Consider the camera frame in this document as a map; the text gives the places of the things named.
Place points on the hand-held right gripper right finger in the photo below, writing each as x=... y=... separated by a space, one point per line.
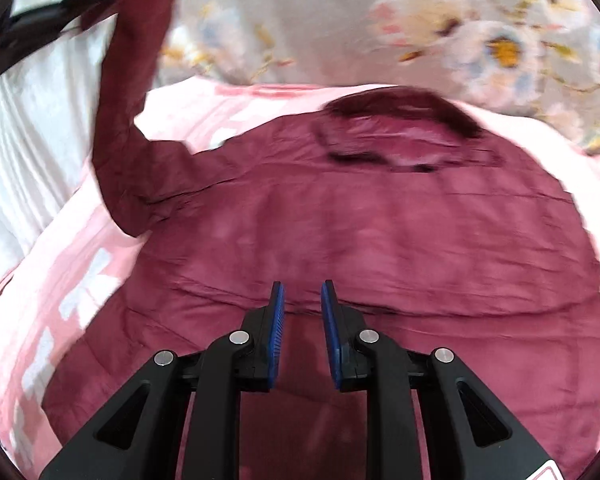
x=329 y=335

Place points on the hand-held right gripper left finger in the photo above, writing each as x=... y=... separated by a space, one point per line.
x=278 y=330

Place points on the maroon puffer jacket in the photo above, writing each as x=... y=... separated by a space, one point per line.
x=379 y=240

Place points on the white cloth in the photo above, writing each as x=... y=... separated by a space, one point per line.
x=30 y=135

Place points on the grey floral bed sheet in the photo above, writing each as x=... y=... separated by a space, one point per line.
x=305 y=20

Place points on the pink flower print blanket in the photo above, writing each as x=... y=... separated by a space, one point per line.
x=80 y=280

